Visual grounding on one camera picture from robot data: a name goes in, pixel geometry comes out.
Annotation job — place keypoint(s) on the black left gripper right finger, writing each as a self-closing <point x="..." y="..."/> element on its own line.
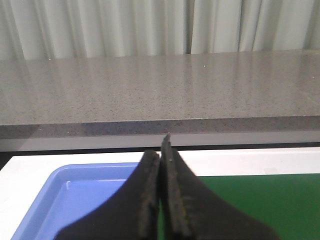
<point x="192" y="211"/>

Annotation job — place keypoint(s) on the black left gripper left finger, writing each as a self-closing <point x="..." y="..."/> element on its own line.
<point x="131" y="213"/>

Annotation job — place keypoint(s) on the blue plastic tray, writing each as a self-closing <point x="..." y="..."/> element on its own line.
<point x="71" y="192"/>

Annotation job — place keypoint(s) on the green conveyor belt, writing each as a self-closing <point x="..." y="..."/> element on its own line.
<point x="287" y="203"/>

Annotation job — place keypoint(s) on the grey stone countertop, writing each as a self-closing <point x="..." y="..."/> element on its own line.
<point x="231" y="92"/>

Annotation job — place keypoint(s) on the white pleated curtain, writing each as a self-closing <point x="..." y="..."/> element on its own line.
<point x="55" y="29"/>

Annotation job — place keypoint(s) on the grey conveyor back rail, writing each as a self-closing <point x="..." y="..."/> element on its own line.
<point x="143" y="141"/>

